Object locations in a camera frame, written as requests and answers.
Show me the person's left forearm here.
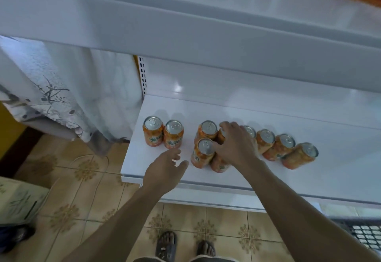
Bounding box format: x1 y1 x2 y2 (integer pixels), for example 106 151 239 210
62 184 173 262

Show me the person's right hand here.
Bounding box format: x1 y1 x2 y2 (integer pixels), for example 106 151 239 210
213 121 263 170

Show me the dark wrapped bundle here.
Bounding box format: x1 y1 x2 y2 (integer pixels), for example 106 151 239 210
0 223 37 254

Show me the grey plastic crate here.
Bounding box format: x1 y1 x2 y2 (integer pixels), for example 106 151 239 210
330 217 381 254

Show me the person's right forearm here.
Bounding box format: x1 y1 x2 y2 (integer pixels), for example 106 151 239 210
241 158 381 262

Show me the white bamboo print curtain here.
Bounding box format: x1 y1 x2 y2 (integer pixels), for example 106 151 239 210
0 36 144 155

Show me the flat cardboard box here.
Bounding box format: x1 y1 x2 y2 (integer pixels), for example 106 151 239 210
0 177 51 227

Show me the white metal shelf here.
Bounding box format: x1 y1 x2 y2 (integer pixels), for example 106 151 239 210
0 0 381 212

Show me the person's left hand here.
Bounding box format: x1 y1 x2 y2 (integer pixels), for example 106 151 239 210
142 147 189 199

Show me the person's grey shirt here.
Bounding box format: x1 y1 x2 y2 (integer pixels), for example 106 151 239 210
134 254 239 262

